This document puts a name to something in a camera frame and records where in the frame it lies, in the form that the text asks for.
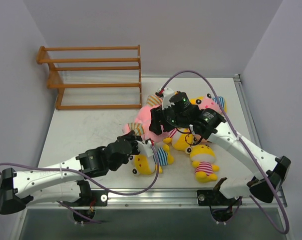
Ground aluminium right rail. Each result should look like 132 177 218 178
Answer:
233 74 261 148

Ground yellow plush red stripes middle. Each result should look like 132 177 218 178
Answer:
163 128 196 154

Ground pink plush face-down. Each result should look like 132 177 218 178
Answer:
135 94 162 123

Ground aluminium rail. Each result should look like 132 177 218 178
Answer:
23 188 288 208
233 74 261 148

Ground wooden three-tier shelf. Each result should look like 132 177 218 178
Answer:
36 45 142 110

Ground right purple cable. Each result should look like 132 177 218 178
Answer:
160 70 290 235

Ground pink plush blue stripes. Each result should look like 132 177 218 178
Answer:
190 93 227 114

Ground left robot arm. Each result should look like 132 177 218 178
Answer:
0 132 152 215

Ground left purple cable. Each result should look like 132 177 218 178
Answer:
0 144 160 225

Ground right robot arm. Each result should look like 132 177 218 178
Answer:
149 88 291 205

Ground pink plush orange stripes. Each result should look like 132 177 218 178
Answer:
122 120 170 143

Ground yellow plush blue stripes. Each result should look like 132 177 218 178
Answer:
129 144 174 176

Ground aluminium front rail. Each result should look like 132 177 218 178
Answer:
23 188 288 208

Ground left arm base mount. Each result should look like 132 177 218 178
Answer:
89 190 108 207

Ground purple cable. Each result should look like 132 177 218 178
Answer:
160 70 290 235
0 144 160 225

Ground yellow plush red stripes front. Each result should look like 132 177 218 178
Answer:
189 144 219 183

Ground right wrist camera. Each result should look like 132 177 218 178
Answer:
155 87 176 110

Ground yellow plush red stripes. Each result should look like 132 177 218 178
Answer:
189 144 219 183
163 128 196 154

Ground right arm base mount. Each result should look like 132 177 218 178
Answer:
196 189 216 206

